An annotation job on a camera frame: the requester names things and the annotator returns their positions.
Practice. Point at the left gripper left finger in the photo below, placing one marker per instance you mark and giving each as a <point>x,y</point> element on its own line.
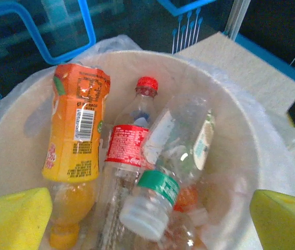
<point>12,224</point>

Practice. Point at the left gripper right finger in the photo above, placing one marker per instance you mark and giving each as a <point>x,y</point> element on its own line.
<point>285,226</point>

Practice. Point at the orange label clear bottle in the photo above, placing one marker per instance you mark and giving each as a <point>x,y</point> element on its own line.
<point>187,199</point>

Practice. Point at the orange juice bottle yellow label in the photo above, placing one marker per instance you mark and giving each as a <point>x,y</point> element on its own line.
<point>77,145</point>

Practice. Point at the clear square container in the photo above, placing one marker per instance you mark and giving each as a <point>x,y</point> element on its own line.
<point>178,125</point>

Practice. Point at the red label cola bottle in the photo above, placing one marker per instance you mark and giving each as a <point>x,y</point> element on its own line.
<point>124,145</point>

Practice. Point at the clear bottle green neck band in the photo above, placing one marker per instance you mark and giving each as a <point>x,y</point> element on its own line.
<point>150,208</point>

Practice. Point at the white ribbed plastic bin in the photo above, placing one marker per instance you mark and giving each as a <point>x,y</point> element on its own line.
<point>12,156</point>

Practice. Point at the white bucket with plastic liner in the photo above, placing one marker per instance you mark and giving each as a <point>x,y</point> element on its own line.
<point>275,156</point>

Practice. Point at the aluminium frame post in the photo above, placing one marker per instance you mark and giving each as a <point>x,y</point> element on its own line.
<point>237,18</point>

